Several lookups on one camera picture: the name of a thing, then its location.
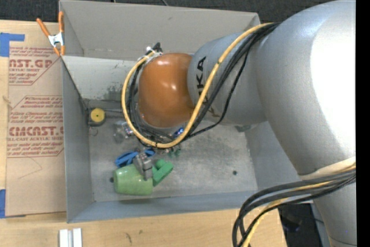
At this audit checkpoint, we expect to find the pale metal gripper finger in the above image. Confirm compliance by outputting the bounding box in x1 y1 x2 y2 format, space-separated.
133 152 149 174
142 163 154 182

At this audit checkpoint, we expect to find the dark green angled block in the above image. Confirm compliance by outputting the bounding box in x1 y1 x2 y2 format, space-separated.
151 158 175 187

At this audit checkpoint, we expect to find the light green cup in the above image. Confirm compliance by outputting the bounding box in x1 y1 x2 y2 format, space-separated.
113 164 154 196

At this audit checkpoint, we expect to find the clear glass thing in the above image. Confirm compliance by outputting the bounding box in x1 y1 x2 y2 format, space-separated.
112 120 134 145

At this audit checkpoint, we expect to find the grey metal bin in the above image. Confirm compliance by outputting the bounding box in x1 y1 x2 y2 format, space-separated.
58 0 303 224

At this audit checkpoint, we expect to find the yellow and black round tape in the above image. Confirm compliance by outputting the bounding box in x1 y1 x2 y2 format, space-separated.
88 107 107 127

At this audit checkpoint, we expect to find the brown cardboard board red print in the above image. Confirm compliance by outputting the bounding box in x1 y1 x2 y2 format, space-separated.
0 19 68 218

